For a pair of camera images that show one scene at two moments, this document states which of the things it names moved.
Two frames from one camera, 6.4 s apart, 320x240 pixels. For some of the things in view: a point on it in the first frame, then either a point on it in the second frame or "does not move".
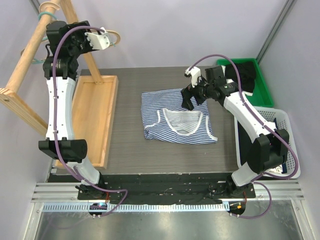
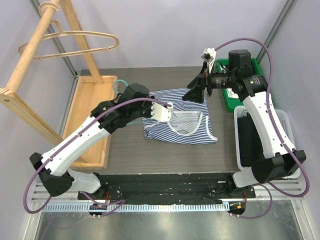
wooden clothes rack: (9, 95) does not move
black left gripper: (81, 33) -> (149, 113)
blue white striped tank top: (166, 120) does not move
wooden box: (93, 112) does not move
